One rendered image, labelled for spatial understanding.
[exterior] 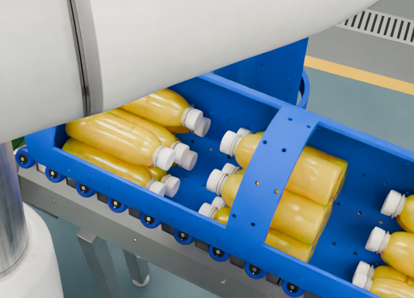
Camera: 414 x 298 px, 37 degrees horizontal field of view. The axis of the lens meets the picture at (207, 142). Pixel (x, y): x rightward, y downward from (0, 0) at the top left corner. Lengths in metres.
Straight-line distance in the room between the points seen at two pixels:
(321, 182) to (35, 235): 0.46
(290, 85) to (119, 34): 1.41
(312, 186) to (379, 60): 1.86
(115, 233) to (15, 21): 1.08
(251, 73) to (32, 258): 0.96
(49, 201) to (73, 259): 0.91
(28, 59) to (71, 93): 0.02
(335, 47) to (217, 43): 2.57
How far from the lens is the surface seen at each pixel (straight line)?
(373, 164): 1.17
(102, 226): 1.32
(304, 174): 1.00
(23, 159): 1.32
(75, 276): 2.24
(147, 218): 1.20
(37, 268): 0.78
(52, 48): 0.25
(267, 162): 0.96
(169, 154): 1.08
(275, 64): 1.56
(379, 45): 2.89
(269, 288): 1.19
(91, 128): 1.12
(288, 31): 0.30
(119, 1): 0.25
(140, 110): 1.16
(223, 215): 1.07
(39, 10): 0.25
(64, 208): 1.36
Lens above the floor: 2.03
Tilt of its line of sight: 56 degrees down
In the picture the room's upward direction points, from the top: 1 degrees counter-clockwise
